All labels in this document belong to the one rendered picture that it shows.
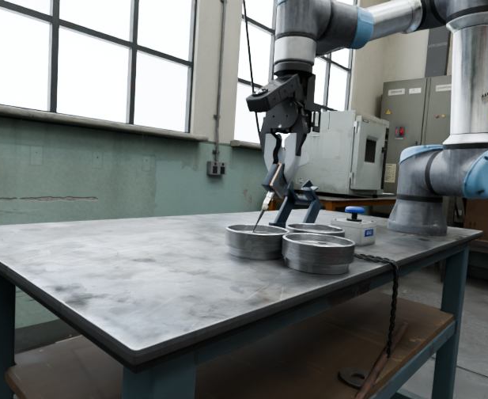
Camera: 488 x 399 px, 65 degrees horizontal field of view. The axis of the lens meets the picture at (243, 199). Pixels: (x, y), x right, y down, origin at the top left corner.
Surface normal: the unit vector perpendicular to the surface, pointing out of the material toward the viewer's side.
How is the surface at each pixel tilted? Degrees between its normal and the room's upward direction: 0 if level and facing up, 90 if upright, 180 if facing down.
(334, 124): 90
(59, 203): 90
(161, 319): 0
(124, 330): 0
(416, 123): 90
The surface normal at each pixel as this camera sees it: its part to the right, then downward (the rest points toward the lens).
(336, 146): -0.67, 0.01
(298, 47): 0.04, 0.07
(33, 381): 0.07, -0.99
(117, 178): 0.73, 0.10
